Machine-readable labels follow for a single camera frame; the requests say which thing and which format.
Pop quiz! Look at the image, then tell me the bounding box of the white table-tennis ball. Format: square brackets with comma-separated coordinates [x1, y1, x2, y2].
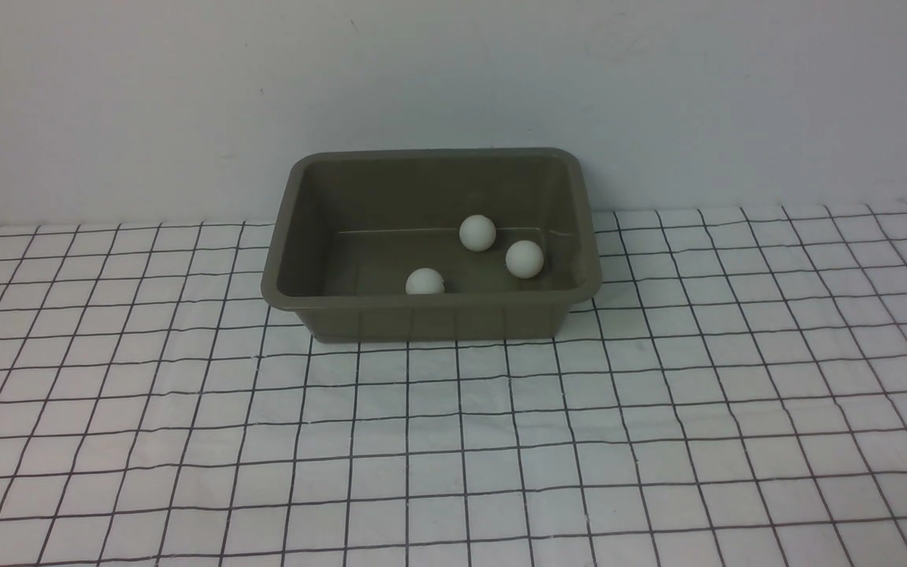
[458, 214, 498, 252]
[505, 240, 545, 280]
[405, 268, 446, 295]

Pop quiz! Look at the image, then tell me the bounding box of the olive green plastic bin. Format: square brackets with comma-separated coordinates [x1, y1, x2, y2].
[261, 147, 602, 343]

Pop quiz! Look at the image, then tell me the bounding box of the white black-grid tablecloth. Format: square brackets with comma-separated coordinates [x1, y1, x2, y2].
[0, 204, 907, 566]

